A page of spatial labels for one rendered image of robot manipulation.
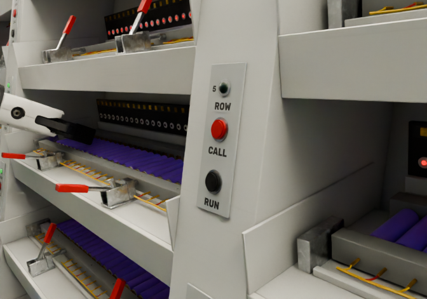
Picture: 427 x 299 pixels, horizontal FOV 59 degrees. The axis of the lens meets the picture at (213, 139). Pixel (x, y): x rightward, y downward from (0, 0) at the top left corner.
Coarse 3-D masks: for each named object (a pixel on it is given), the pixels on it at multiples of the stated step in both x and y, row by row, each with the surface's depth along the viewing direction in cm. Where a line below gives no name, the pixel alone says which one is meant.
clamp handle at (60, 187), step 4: (112, 180) 47; (56, 184) 44; (60, 184) 44; (64, 184) 44; (68, 184) 44; (72, 184) 45; (76, 184) 45; (80, 184) 46; (112, 184) 47; (56, 188) 44; (60, 188) 43; (64, 188) 43; (68, 188) 44; (72, 188) 44; (76, 188) 44; (80, 188) 45; (84, 188) 45; (88, 188) 45; (92, 188) 46; (96, 188) 46; (100, 188) 46; (104, 188) 47; (108, 188) 47; (112, 188) 48; (76, 192) 44; (80, 192) 45; (84, 192) 45
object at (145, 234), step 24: (24, 144) 82; (24, 168) 73; (48, 192) 63; (72, 192) 54; (96, 192) 53; (72, 216) 56; (96, 216) 49; (120, 216) 44; (144, 216) 43; (168, 216) 34; (120, 240) 44; (144, 240) 39; (168, 240) 37; (144, 264) 41; (168, 264) 36
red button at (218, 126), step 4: (216, 120) 31; (220, 120) 31; (212, 124) 31; (216, 124) 31; (220, 124) 30; (224, 124) 30; (212, 128) 31; (216, 128) 31; (220, 128) 30; (224, 128) 30; (212, 132) 31; (216, 132) 31; (220, 132) 30; (224, 132) 30; (216, 136) 31; (220, 136) 30
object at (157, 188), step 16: (48, 144) 77; (80, 160) 65; (96, 160) 61; (112, 176) 56; (128, 176) 52; (144, 176) 50; (144, 192) 49; (160, 192) 46; (176, 192) 43; (160, 208) 43
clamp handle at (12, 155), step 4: (4, 152) 64; (44, 152) 67; (4, 156) 63; (8, 156) 63; (12, 156) 64; (16, 156) 64; (20, 156) 65; (24, 156) 65; (28, 156) 66; (32, 156) 66; (36, 156) 67; (44, 156) 68
